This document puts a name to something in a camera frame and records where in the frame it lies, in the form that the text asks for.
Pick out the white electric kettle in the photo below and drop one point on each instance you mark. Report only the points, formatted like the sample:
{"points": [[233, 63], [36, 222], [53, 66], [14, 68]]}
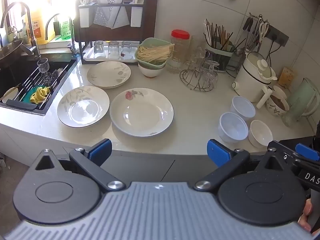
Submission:
{"points": [[250, 82]]}

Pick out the tall steel faucet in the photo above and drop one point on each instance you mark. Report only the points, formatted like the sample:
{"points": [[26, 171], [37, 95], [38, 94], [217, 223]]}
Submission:
{"points": [[32, 32]]}

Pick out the white drip tray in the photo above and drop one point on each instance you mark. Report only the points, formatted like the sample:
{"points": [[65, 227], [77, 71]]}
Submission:
{"points": [[112, 58]]}

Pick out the clear glass tumbler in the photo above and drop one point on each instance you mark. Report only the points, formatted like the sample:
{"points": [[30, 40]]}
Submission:
{"points": [[113, 48], [98, 47], [126, 48]]}

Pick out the bunch of chopsticks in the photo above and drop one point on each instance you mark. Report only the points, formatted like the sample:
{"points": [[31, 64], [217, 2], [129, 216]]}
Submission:
{"points": [[217, 35]]}

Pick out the white plate in sink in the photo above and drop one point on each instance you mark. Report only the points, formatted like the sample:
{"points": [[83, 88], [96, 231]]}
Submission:
{"points": [[10, 92]]}

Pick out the black kitchen sink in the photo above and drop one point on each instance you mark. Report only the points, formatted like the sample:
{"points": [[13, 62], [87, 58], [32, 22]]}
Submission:
{"points": [[15, 70]]}

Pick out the steel wool scrubber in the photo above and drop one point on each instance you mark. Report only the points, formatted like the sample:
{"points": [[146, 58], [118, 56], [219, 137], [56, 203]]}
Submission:
{"points": [[48, 78]]}

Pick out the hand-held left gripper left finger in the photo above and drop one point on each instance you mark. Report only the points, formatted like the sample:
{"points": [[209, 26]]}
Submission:
{"points": [[100, 152]]}

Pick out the yellow dish cloth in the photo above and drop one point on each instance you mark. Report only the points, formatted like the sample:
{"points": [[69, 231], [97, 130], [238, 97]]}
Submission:
{"points": [[40, 93]]}

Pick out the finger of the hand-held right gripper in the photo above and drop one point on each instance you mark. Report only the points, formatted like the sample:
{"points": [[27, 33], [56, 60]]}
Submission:
{"points": [[277, 148], [307, 152]]}

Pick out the ribbed glass mug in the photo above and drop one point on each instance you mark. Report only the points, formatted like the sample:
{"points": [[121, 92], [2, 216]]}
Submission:
{"points": [[175, 66]]}

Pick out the yellow oil bottle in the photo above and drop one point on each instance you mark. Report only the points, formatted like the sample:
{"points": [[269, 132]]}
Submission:
{"points": [[41, 27]]}

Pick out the brown cutting board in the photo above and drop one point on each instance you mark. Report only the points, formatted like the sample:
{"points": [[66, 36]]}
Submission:
{"points": [[150, 17]]}

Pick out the green chopstick holder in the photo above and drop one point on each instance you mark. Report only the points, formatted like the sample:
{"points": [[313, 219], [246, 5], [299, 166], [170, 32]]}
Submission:
{"points": [[220, 55]]}

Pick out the silver patterned sheet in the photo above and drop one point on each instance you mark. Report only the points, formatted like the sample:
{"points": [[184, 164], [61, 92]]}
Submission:
{"points": [[110, 10]]}

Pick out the green sponge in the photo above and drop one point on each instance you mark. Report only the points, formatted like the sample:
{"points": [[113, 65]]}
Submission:
{"points": [[28, 97]]}

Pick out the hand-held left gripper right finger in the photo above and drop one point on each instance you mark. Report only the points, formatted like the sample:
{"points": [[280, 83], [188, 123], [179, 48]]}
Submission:
{"points": [[218, 156]]}

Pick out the white plate pink flower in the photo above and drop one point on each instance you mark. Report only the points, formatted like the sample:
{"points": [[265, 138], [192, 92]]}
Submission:
{"points": [[141, 120]]}

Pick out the hanging kitchen utensils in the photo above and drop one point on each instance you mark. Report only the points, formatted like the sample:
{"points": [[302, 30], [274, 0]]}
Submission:
{"points": [[247, 26]]}

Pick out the white ceramic bowl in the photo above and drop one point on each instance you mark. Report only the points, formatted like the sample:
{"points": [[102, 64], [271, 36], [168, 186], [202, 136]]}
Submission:
{"points": [[260, 132]]}

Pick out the white bowl red foot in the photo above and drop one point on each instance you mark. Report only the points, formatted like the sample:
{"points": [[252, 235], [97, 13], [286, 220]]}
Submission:
{"points": [[150, 72]]}

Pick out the small steel faucet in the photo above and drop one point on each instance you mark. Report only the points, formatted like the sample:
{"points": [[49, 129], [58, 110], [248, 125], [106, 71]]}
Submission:
{"points": [[72, 37]]}

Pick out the green glass pitcher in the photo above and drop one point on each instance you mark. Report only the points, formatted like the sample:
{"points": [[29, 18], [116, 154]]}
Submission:
{"points": [[300, 97]]}

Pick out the yellow box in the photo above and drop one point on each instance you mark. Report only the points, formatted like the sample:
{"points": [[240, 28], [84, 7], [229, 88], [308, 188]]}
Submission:
{"points": [[286, 77]]}

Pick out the glass jar red lid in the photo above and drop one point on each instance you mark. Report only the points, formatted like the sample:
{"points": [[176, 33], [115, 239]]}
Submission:
{"points": [[180, 45]]}

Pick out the pale blue plastic bowl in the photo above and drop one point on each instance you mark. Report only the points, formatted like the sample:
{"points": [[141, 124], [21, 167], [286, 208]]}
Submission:
{"points": [[242, 107], [232, 127]]}

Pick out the floral ceramic bowl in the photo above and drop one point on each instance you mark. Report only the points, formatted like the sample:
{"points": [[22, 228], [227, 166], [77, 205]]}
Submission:
{"points": [[272, 110]]}

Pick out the steel cooking pot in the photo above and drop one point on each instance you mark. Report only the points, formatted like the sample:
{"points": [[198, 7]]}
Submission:
{"points": [[10, 48]]}

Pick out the green detergent bottle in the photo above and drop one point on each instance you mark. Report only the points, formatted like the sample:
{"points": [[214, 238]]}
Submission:
{"points": [[65, 30]]}

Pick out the deep leaf-pattern plate dark rim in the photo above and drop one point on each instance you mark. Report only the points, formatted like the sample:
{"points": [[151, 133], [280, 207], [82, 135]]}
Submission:
{"points": [[82, 110]]}

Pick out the green colander basket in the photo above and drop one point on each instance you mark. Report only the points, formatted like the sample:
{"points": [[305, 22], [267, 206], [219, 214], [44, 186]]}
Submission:
{"points": [[155, 41]]}

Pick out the cut glass goblet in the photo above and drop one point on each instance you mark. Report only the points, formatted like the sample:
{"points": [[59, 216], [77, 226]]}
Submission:
{"points": [[43, 63]]}

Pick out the black sink drain rack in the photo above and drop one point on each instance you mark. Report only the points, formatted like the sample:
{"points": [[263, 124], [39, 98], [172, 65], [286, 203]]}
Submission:
{"points": [[21, 104]]}

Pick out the black wall outlet strip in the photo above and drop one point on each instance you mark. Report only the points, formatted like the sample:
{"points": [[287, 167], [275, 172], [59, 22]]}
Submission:
{"points": [[281, 38]]}

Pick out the dried noodles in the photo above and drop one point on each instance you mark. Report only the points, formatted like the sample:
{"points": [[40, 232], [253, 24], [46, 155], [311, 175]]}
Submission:
{"points": [[155, 52]]}

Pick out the person's right hand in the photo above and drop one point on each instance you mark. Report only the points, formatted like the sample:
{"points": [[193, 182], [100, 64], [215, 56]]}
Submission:
{"points": [[306, 208]]}

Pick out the white utensil holder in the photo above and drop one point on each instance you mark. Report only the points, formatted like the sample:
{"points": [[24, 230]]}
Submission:
{"points": [[84, 17], [136, 17]]}

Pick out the black dish rack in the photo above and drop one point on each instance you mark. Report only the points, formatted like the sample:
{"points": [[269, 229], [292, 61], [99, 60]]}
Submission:
{"points": [[112, 5]]}

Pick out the shallow leaf-pattern plate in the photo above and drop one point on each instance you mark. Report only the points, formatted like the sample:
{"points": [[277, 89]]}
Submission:
{"points": [[105, 76]]}

